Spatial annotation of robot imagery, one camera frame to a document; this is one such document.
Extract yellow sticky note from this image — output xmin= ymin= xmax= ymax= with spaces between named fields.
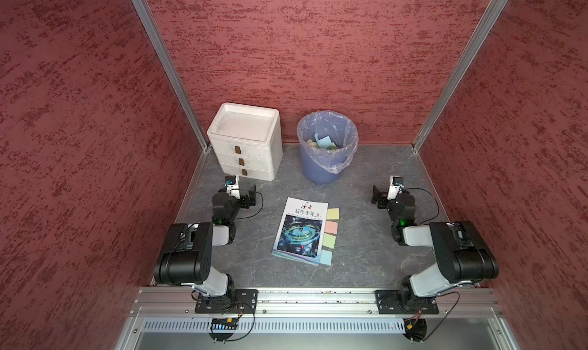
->
xmin=326 ymin=208 xmax=340 ymax=221

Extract pink sticky note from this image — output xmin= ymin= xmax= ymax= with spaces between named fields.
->
xmin=325 ymin=221 xmax=338 ymax=235

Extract science magazine book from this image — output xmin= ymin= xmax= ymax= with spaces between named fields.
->
xmin=272 ymin=197 xmax=329 ymax=266

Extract green sticky note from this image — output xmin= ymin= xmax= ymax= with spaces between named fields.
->
xmin=322 ymin=234 xmax=336 ymax=249

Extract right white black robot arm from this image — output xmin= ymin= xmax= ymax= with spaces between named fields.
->
xmin=371 ymin=183 xmax=499 ymax=313

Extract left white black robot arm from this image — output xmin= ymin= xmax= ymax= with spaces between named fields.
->
xmin=153 ymin=181 xmax=257 ymax=303

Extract blue sticky note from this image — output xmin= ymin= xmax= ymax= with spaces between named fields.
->
xmin=319 ymin=250 xmax=332 ymax=266

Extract white three-drawer storage box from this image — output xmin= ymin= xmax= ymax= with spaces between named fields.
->
xmin=207 ymin=103 xmax=283 ymax=181

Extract discarded notes in bin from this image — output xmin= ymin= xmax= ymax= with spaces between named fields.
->
xmin=306 ymin=134 xmax=338 ymax=150

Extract clear plastic bin liner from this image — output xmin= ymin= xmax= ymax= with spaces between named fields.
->
xmin=296 ymin=110 xmax=359 ymax=175

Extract blue trash bin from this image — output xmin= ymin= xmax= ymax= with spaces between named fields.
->
xmin=299 ymin=110 xmax=358 ymax=186

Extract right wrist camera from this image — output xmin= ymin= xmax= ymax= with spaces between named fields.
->
xmin=387 ymin=175 xmax=404 ymax=200

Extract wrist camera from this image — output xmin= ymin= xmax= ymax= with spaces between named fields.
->
xmin=224 ymin=175 xmax=240 ymax=199
xmin=387 ymin=175 xmax=404 ymax=200

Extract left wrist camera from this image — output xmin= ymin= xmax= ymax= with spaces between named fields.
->
xmin=224 ymin=175 xmax=240 ymax=199

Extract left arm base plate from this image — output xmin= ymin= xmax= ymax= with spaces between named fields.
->
xmin=191 ymin=289 xmax=259 ymax=315

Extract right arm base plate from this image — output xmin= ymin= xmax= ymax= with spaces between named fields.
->
xmin=375 ymin=290 xmax=439 ymax=315

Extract aluminium front rail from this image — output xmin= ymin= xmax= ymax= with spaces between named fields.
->
xmin=130 ymin=286 xmax=505 ymax=319

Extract left aluminium corner post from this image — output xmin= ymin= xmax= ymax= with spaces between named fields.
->
xmin=131 ymin=0 xmax=210 ymax=152

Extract aluminium corner post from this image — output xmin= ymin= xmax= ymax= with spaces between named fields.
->
xmin=412 ymin=0 xmax=509 ymax=153
xmin=131 ymin=0 xmax=210 ymax=152

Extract right aluminium corner post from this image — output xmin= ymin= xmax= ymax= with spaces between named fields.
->
xmin=412 ymin=0 xmax=509 ymax=153

